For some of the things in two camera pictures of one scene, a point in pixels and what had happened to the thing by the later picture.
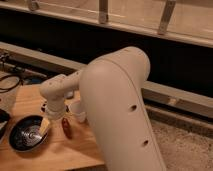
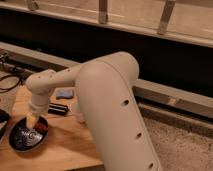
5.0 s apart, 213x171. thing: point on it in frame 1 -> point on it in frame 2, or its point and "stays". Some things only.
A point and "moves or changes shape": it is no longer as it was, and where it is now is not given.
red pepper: [67, 128] moves or changes shape
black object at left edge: [4, 119] stays
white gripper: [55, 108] -> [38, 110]
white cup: [75, 111] stays
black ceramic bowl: [25, 135] stays
